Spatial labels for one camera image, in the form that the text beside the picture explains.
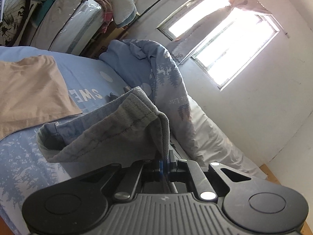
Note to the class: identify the clear quilt storage bag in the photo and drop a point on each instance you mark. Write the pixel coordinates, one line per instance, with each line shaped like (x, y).
(80, 23)

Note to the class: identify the printed white duvet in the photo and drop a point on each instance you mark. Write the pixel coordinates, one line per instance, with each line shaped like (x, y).
(171, 83)

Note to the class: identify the window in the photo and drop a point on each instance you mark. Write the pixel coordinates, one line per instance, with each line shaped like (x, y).
(232, 41)

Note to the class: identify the bicycle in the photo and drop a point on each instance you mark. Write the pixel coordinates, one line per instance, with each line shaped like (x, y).
(26, 7)

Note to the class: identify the blue-grey pants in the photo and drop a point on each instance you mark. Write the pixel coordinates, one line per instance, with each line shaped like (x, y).
(117, 132)

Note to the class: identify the pale shirt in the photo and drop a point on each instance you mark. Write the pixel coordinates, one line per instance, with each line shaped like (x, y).
(29, 93)

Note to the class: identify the wooden bed headboard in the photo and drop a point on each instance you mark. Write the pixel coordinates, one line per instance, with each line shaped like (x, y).
(269, 173)

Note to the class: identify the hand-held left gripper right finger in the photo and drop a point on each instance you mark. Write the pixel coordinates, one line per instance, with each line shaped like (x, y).
(173, 169)

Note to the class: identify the pink striped blanket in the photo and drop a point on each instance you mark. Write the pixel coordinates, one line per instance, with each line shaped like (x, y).
(108, 13)

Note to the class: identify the grey storage bag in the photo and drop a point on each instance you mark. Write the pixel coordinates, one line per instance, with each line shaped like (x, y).
(53, 14)

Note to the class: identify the lace curtain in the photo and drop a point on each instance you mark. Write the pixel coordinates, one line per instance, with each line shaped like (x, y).
(244, 0)

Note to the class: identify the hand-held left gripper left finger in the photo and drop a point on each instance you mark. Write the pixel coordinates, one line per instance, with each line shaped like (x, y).
(159, 169)

